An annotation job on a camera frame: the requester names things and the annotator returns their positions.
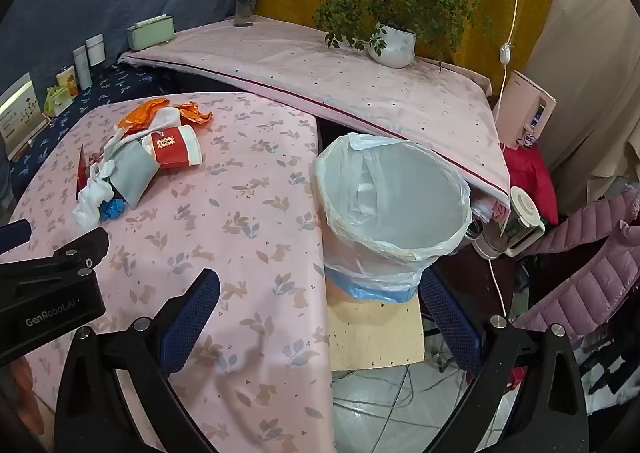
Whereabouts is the navy floral cloth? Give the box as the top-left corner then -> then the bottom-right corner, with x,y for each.
10,64 -> 176,199

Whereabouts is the grey paper pouch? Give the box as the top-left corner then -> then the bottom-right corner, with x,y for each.
106,137 -> 162,210

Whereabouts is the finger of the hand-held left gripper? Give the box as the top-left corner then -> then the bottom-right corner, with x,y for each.
0,220 -> 32,254
0,227 -> 110,295

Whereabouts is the blue wrapper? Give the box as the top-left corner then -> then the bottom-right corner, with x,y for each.
99,198 -> 126,222

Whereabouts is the dark brown table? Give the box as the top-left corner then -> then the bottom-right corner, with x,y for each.
435,233 -> 518,329

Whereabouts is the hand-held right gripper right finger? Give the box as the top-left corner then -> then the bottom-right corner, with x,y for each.
419,265 -> 591,453

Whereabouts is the pink white bundled cloth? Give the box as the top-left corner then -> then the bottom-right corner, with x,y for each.
472,198 -> 511,234

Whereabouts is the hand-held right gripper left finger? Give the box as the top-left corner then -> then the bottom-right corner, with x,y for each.
54,268 -> 221,453

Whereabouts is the waste bin with white liner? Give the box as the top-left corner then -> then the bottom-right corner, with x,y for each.
314,132 -> 474,305

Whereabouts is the short white bottle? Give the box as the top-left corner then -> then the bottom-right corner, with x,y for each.
86,33 -> 106,67

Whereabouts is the purple down jacket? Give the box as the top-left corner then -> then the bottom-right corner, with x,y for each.
515,186 -> 640,349

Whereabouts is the tall white bottle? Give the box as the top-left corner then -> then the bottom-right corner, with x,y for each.
72,46 -> 93,90

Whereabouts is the small green bag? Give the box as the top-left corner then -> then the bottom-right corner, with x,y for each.
44,84 -> 74,117

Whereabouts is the green tissue box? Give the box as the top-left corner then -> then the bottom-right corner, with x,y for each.
126,14 -> 176,50

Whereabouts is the beige curtain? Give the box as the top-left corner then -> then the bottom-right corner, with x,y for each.
530,0 -> 640,214

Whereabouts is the person's left hand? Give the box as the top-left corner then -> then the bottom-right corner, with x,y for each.
9,355 -> 42,428

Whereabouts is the pink padded cloth red stripe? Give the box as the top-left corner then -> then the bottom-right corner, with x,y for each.
117,16 -> 511,206

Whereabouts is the potted green plant white pot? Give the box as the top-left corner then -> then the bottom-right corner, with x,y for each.
284,0 -> 496,70

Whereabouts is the white appliance cord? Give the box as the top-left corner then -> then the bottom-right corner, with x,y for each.
487,255 -> 508,321

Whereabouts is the red paper cup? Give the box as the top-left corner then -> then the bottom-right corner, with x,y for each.
140,126 -> 203,170

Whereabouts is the pink water dispenser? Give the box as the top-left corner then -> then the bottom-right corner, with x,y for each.
492,70 -> 557,150

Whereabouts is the white cable with switch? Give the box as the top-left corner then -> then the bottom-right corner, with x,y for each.
492,0 -> 522,119

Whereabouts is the thin red strip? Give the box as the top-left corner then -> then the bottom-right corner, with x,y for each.
75,144 -> 87,199

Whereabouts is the framed white card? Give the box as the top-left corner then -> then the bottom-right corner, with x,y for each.
0,73 -> 49,160

